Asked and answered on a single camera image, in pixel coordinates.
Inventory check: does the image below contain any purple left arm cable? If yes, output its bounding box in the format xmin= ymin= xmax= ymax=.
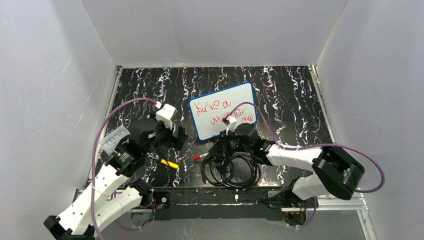
xmin=91 ymin=97 xmax=163 ymax=240

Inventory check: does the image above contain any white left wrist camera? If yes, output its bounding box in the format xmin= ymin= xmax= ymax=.
xmin=155 ymin=101 xmax=178 ymax=130

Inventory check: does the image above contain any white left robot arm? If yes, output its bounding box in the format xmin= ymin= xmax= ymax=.
xmin=43 ymin=118 xmax=188 ymax=240

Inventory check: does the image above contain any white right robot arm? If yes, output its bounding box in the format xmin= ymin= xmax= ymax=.
xmin=208 ymin=123 xmax=365 ymax=200

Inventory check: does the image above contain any clear plastic organizer box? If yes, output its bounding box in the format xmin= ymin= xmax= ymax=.
xmin=99 ymin=125 xmax=130 ymax=155

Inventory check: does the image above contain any coiled black cable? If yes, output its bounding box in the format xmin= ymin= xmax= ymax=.
xmin=200 ymin=152 xmax=263 ymax=190

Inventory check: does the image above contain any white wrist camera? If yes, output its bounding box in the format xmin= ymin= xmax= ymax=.
xmin=155 ymin=101 xmax=178 ymax=130
xmin=222 ymin=115 xmax=237 ymax=135

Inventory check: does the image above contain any yellow handled tool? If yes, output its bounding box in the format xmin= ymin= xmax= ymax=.
xmin=160 ymin=159 xmax=179 ymax=170

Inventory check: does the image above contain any blue framed whiteboard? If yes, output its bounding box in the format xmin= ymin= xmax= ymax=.
xmin=188 ymin=82 xmax=258 ymax=141

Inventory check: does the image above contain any front aluminium frame rail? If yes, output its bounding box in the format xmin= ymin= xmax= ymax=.
xmin=151 ymin=187 xmax=368 ymax=211

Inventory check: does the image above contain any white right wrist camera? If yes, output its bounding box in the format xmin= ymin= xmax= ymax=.
xmin=222 ymin=115 xmax=237 ymax=135

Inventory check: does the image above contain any white red whiteboard marker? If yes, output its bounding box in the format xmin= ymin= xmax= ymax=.
xmin=193 ymin=153 xmax=210 ymax=162

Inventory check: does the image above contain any aluminium table edge rail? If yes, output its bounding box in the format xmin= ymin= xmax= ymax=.
xmin=308 ymin=64 xmax=335 ymax=143

